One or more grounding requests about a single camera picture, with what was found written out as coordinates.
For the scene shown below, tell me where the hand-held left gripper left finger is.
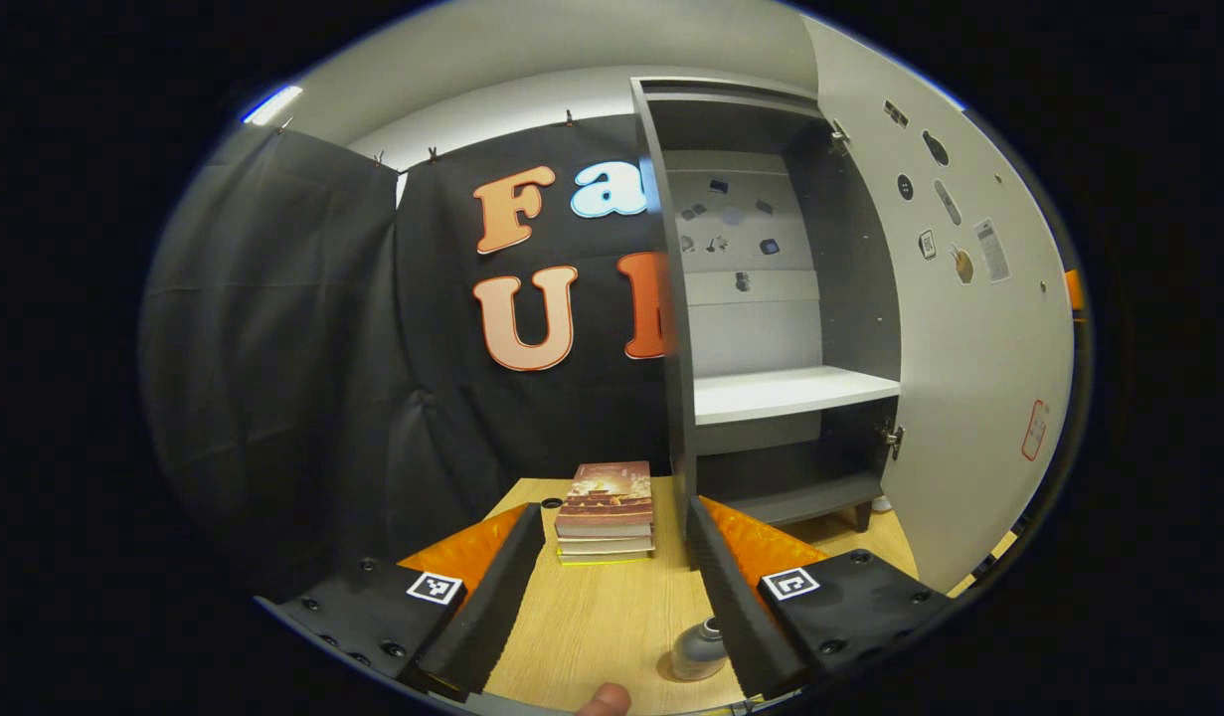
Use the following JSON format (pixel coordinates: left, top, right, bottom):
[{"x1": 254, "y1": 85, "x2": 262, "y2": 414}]
[{"x1": 257, "y1": 502, "x2": 546, "y2": 697}]

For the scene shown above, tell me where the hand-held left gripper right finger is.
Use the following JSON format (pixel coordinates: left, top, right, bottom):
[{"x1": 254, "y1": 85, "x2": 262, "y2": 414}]
[{"x1": 686, "y1": 495, "x2": 956, "y2": 697}]

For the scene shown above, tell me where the printed metal bottle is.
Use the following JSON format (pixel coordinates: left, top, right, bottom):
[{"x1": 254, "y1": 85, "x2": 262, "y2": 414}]
[{"x1": 669, "y1": 617, "x2": 729, "y2": 682}]

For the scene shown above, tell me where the white cabinet door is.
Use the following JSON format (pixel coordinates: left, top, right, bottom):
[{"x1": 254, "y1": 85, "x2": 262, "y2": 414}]
[{"x1": 800, "y1": 15, "x2": 1075, "y2": 595}]

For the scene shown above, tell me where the dark grey cabinet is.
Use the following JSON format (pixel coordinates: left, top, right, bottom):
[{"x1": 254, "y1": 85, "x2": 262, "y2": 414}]
[{"x1": 629, "y1": 78, "x2": 906, "y2": 533}]

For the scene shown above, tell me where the white cabinet shelf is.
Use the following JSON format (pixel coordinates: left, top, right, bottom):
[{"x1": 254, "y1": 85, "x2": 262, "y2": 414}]
[{"x1": 693, "y1": 366, "x2": 901, "y2": 427}]

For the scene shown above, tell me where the white paged book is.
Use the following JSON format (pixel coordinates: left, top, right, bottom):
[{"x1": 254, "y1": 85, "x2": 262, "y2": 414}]
[
  {"x1": 557, "y1": 538, "x2": 655, "y2": 557},
  {"x1": 557, "y1": 524, "x2": 654, "y2": 544}
]

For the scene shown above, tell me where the red brown cover book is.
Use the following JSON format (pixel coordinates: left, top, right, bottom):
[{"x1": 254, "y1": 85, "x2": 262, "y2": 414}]
[{"x1": 555, "y1": 460, "x2": 654, "y2": 528}]

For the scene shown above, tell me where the black backdrop cloth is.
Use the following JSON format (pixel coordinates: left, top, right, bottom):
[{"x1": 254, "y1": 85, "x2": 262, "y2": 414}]
[{"x1": 139, "y1": 114, "x2": 692, "y2": 598}]

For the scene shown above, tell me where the ceiling light panel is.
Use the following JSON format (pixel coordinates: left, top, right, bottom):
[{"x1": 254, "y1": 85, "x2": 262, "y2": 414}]
[{"x1": 242, "y1": 86, "x2": 304, "y2": 125}]

